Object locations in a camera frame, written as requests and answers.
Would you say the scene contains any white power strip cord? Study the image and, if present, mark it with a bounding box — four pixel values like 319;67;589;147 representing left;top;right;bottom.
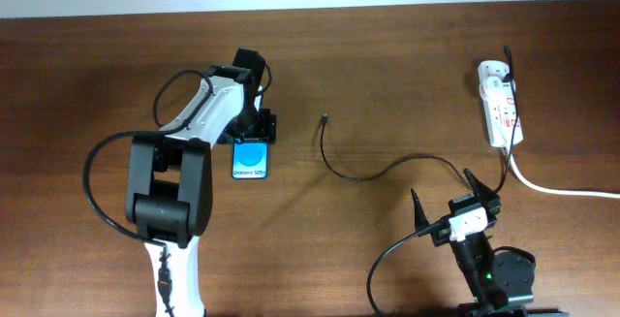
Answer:
503;145;620;200

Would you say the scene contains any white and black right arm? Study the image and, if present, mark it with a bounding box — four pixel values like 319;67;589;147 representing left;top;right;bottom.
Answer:
412;170;566;317

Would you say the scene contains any white power strip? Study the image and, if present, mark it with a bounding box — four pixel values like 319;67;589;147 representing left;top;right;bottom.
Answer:
478;60;523;149

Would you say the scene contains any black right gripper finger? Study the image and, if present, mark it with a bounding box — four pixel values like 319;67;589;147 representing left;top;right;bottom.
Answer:
411;189;429;232
463;169;495;201

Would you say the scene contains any blue Galaxy smartphone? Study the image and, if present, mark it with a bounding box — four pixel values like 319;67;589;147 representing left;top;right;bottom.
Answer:
232;143;268;179

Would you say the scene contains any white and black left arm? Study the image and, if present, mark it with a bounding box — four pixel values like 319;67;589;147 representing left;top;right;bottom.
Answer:
125;48;277;316

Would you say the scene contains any black USB charging cable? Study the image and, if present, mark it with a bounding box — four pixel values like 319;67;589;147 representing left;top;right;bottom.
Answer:
319;45;520;196

